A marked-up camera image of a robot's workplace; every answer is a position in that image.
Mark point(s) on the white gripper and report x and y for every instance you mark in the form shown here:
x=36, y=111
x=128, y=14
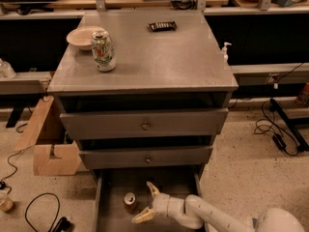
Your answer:
x=160, y=203

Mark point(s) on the orange soda can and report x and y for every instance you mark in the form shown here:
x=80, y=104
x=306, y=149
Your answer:
x=130, y=202

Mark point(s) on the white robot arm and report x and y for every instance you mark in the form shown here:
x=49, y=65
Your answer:
x=193, y=211

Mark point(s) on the bottom grey open drawer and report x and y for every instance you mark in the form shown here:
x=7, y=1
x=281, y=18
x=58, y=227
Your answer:
x=113, y=184

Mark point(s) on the middle grey drawer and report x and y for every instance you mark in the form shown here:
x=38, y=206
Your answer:
x=146, y=157

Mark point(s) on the grey drawer cabinet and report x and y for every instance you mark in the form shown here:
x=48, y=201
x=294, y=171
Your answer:
x=166, y=70

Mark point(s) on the top grey drawer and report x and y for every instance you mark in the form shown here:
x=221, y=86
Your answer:
x=151, y=123

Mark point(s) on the green white soda can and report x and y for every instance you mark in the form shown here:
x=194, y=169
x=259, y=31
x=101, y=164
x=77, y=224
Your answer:
x=103, y=51

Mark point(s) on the wooden block stand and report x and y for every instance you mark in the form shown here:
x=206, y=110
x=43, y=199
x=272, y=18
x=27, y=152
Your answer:
x=45, y=134

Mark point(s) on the clear plastic cup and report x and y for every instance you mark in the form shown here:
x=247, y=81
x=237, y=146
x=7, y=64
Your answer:
x=6, y=203

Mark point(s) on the white pump bottle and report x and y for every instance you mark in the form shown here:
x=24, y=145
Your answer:
x=225, y=51

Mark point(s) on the dark snack bar wrapper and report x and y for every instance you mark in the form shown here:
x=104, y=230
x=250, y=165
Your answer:
x=163, y=26

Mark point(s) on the white bowl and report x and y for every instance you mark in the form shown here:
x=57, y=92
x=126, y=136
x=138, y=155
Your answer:
x=81, y=37

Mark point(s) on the orange bottle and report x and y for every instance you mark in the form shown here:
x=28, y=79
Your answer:
x=303, y=96

